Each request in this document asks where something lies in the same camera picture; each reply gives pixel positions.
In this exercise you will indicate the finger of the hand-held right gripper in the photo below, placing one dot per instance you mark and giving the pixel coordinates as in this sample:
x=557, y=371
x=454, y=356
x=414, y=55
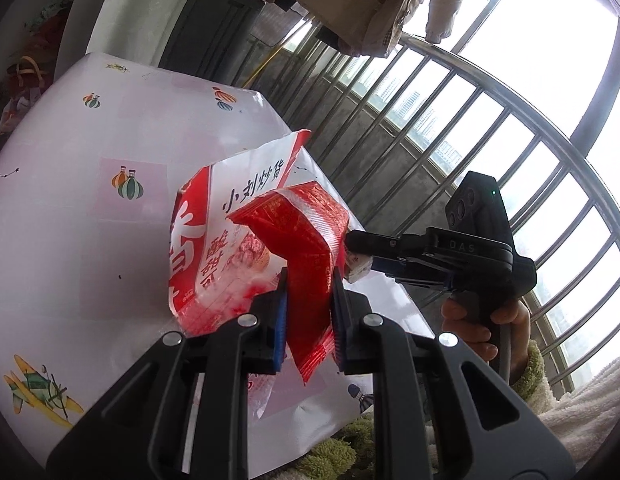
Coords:
x=385, y=245
x=415, y=270

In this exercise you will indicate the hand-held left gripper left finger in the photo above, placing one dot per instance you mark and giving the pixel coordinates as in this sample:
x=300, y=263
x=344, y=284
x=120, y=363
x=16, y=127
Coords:
x=279, y=322

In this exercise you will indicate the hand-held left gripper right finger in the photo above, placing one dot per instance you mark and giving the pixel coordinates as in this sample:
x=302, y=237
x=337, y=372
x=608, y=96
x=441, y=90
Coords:
x=338, y=330

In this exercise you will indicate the clear red printed wrapper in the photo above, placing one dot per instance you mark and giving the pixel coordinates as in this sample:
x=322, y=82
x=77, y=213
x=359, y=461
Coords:
x=300, y=240

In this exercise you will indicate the large red white snack bag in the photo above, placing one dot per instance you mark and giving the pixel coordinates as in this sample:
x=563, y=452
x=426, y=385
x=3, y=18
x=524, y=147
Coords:
x=214, y=240

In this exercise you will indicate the person's right forearm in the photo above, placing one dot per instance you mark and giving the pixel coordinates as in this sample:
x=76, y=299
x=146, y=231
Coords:
x=580, y=400

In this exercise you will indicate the person's right hand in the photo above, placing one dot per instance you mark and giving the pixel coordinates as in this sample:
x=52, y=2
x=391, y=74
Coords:
x=465, y=330

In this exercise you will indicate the metal balcony railing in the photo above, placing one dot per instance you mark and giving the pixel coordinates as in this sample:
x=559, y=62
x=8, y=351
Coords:
x=490, y=125

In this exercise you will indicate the pink printed tablecloth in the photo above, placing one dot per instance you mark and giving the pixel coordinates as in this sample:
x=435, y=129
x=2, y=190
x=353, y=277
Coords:
x=89, y=235

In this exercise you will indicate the yellow pole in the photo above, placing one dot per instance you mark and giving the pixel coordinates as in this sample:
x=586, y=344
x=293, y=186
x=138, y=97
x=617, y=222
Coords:
x=270, y=57

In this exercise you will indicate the hanging beige jacket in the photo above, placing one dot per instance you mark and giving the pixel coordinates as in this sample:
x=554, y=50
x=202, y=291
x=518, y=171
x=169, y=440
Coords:
x=360, y=0

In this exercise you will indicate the dark metal cabinet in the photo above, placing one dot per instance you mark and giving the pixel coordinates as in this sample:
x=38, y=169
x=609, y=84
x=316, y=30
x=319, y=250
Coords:
x=209, y=25

